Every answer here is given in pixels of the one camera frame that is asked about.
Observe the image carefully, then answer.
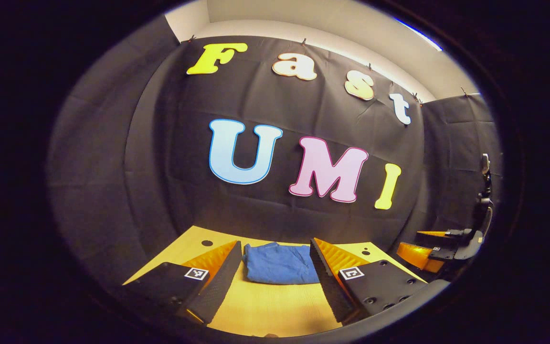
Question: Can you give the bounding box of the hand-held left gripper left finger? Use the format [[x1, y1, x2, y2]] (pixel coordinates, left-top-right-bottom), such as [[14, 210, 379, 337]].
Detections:
[[122, 240, 243, 325]]

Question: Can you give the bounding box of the black backdrop cloth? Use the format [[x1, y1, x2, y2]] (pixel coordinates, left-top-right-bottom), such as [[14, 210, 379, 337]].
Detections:
[[48, 14, 502, 287]]

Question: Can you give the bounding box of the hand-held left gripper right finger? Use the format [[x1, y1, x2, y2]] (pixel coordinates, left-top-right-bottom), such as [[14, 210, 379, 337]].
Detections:
[[309, 237, 428, 325]]

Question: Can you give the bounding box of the blue shirt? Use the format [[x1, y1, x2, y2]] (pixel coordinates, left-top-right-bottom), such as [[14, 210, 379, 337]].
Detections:
[[243, 242, 321, 285]]

